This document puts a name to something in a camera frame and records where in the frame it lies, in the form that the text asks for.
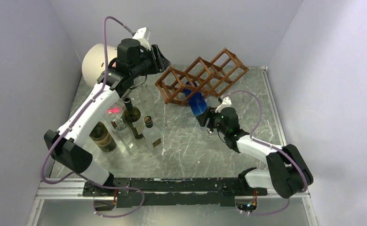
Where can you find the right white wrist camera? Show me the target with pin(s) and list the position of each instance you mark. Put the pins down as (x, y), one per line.
(224, 103)

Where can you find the blue square glass bottle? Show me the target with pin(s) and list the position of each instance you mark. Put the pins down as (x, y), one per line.
(197, 104)

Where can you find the cream and orange cylinder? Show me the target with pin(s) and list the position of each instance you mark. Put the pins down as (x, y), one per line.
(94, 63)

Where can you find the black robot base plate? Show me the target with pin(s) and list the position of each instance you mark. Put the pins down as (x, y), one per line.
(178, 191)

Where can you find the dark green wine bottle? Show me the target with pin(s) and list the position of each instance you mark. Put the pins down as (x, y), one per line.
(133, 117)

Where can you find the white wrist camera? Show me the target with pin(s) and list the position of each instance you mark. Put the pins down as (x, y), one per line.
(142, 35)
(224, 103)

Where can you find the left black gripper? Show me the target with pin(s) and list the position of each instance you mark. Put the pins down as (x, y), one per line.
(161, 63)

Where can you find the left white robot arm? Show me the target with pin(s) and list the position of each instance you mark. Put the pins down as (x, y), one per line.
(65, 144)

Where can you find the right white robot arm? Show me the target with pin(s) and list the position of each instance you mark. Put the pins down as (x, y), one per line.
(286, 173)

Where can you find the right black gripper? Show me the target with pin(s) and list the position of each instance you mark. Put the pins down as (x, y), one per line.
(203, 118)

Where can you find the olive wine bottle gold label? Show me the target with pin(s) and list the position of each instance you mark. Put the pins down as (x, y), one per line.
(102, 138)

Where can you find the aluminium frame rail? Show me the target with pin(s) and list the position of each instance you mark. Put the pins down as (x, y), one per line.
(63, 205)

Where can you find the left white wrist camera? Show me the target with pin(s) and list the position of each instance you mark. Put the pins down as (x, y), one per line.
(142, 35)

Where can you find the brown wooden wine rack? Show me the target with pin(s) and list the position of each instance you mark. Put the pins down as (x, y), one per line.
(208, 78)

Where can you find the clear bottle black gold cap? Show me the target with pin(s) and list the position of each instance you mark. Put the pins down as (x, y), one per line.
(151, 133)

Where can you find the small clear glass bottle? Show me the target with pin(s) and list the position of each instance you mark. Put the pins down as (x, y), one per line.
(124, 133)

